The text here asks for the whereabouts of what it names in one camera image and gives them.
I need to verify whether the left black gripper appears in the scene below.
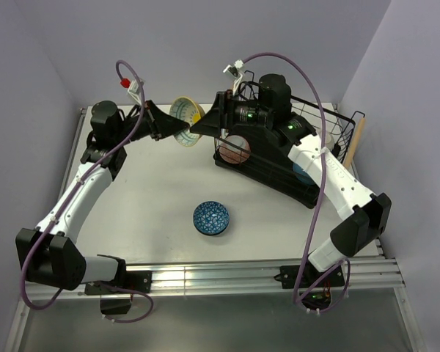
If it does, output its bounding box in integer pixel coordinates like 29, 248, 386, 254
114, 100, 189, 146

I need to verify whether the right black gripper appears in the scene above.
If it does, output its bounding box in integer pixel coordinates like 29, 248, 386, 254
189, 89, 273, 138

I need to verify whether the yellow blue sun bowl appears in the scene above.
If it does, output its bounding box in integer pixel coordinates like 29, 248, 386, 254
169, 97, 205, 147

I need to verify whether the plain blue bowl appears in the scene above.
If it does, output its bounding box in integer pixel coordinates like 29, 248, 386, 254
293, 164, 314, 185

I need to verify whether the white blue-striped bowl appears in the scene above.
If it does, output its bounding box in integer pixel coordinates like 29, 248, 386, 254
323, 133, 335, 151

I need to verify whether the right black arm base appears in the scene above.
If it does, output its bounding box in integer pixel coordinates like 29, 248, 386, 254
274, 263, 345, 309

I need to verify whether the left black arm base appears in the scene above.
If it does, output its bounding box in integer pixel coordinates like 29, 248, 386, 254
84, 270, 154, 323

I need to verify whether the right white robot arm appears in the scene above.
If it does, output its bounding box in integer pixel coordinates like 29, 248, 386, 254
191, 73, 392, 286

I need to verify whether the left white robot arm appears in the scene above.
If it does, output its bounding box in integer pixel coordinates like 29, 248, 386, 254
15, 100, 189, 293

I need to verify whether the blue triangle pattern bowl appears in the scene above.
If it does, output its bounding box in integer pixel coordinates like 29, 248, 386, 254
193, 201, 230, 236

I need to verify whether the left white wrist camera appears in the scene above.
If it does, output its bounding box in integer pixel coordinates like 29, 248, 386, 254
120, 76, 144, 107

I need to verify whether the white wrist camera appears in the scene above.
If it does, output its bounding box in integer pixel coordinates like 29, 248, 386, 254
223, 59, 244, 95
120, 76, 144, 107

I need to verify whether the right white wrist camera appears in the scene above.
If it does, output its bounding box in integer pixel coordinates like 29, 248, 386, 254
223, 59, 244, 95

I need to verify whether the black wire dish rack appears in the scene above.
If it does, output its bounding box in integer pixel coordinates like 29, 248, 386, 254
213, 70, 356, 209

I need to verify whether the right wooden rack handle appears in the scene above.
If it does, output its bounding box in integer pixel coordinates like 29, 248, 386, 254
343, 117, 367, 169

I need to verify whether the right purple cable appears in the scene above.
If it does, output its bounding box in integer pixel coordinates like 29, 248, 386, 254
292, 52, 351, 313

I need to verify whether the aluminium mounting rail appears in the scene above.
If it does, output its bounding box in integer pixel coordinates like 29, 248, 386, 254
20, 256, 406, 302

